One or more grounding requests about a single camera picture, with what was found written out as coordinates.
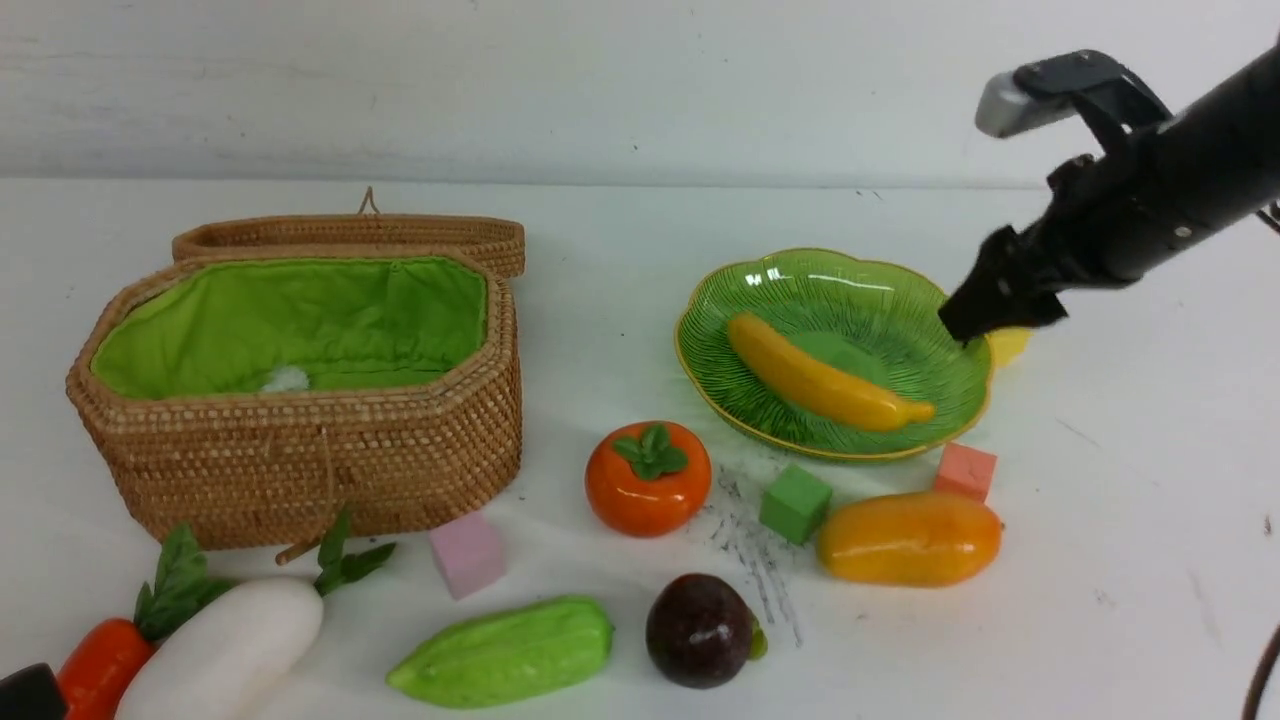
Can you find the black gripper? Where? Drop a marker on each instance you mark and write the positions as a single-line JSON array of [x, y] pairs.
[[1108, 223]]

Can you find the yellow banana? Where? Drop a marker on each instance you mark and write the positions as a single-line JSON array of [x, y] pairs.
[[822, 389]]

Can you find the orange mango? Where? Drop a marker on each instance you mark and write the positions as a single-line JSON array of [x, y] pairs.
[[925, 539]]

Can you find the orange persimmon with leaves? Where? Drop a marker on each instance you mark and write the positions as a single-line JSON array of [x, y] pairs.
[[648, 479]]

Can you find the dark purple mangosteen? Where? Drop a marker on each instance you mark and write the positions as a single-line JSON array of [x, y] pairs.
[[700, 633]]

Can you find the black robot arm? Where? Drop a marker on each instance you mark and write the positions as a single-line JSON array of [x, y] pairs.
[[1165, 181]]

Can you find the yellow foam cube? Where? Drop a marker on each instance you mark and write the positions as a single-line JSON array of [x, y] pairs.
[[1008, 345]]

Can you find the green glass leaf plate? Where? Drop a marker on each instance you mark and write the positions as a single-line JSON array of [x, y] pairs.
[[875, 320]]

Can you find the salmon pink foam cube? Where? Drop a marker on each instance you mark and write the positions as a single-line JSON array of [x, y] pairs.
[[965, 471]]

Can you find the green foam cube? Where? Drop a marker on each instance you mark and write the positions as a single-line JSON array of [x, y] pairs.
[[794, 504]]

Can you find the woven basket lid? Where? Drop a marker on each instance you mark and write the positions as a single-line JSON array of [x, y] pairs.
[[496, 244]]

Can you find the light pink foam cube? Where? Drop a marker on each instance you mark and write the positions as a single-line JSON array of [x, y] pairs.
[[468, 553]]

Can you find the green bitter gourd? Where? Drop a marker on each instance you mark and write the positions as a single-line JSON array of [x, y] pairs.
[[509, 656]]

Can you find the woven wicker basket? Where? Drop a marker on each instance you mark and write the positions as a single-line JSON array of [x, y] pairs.
[[255, 398]]

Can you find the white radish with leaves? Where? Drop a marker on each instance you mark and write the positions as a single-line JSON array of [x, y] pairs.
[[224, 659]]

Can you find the orange carrot with leaves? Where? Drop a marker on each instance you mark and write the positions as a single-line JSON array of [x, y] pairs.
[[97, 672]]

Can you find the black object at corner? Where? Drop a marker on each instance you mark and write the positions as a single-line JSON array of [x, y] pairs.
[[32, 694]]

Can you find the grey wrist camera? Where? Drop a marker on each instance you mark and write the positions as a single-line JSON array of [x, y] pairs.
[[1110, 98]]

